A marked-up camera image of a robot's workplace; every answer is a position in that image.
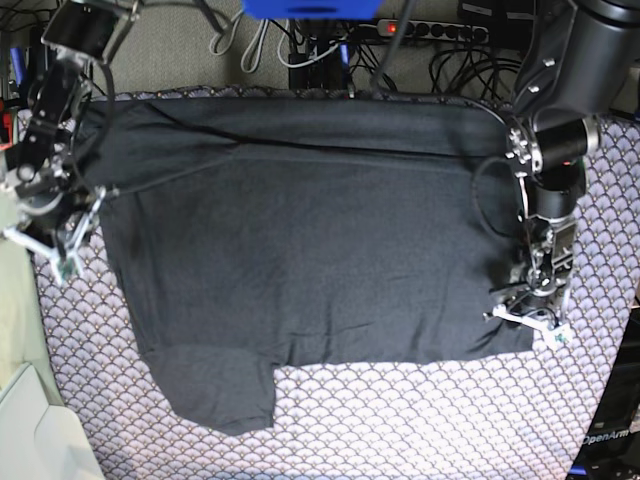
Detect dark grey T-shirt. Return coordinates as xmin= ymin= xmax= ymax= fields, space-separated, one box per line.
xmin=86 ymin=98 xmax=533 ymax=435

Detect black OpenArm case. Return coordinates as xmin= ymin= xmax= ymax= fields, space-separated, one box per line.
xmin=567 ymin=306 xmax=639 ymax=479

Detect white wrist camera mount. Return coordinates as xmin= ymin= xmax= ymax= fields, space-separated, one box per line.
xmin=1 ymin=197 xmax=103 ymax=286
xmin=483 ymin=304 xmax=574 ymax=351

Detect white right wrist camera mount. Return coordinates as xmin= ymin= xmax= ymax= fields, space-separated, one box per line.
xmin=1 ymin=197 xmax=103 ymax=286

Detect red clamp at left edge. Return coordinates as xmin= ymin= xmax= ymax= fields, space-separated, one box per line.
xmin=0 ymin=99 xmax=14 ymax=150

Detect grey looped cable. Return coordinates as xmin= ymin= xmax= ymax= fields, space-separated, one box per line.
xmin=240 ymin=20 xmax=271 ymax=73

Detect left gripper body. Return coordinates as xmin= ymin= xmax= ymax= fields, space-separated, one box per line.
xmin=490 ymin=216 xmax=577 ymax=320

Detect fan-patterned tablecloth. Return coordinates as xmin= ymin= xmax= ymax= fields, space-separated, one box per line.
xmin=34 ymin=88 xmax=639 ymax=479

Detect black power strip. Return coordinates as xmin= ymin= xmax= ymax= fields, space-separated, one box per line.
xmin=404 ymin=20 xmax=490 ymax=45

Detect blue box overhead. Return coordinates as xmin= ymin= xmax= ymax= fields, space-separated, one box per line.
xmin=242 ymin=0 xmax=382 ymax=20

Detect white plastic bin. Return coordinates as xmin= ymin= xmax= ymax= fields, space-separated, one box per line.
xmin=1 ymin=363 xmax=104 ymax=479

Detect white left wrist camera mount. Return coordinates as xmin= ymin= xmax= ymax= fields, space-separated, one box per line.
xmin=483 ymin=304 xmax=574 ymax=351

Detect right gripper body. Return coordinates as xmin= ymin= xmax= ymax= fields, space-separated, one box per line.
xmin=9 ymin=165 xmax=107 ymax=250

